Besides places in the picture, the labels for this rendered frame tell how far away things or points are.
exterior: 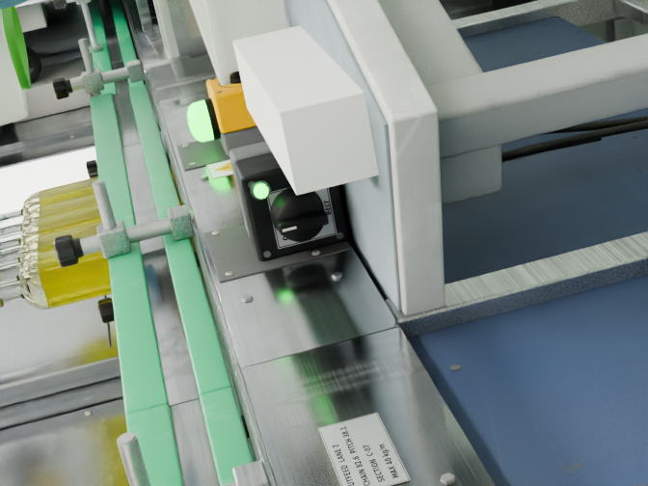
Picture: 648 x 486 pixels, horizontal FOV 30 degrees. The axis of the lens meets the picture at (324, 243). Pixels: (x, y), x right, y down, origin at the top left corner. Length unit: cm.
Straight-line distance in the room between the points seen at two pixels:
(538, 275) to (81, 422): 73
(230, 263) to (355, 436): 31
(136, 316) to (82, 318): 65
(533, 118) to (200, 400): 32
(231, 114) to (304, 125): 45
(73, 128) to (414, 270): 179
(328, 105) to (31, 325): 95
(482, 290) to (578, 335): 9
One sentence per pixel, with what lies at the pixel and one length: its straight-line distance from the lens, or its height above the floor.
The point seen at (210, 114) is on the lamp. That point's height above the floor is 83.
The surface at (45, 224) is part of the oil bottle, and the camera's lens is 160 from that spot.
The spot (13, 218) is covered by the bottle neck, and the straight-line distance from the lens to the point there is 172.
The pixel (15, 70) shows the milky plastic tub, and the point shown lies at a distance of 167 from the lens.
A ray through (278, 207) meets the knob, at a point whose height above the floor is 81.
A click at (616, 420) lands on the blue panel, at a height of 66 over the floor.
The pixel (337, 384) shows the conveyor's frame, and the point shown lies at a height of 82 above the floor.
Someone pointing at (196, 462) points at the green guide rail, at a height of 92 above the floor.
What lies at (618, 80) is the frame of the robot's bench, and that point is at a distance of 89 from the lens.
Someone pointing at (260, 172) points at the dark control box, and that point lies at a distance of 100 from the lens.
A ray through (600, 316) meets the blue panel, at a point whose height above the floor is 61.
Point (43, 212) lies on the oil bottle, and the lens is 165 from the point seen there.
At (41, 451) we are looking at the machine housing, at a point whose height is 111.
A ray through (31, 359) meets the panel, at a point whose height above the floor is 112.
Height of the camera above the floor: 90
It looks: 7 degrees down
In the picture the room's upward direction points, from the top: 104 degrees counter-clockwise
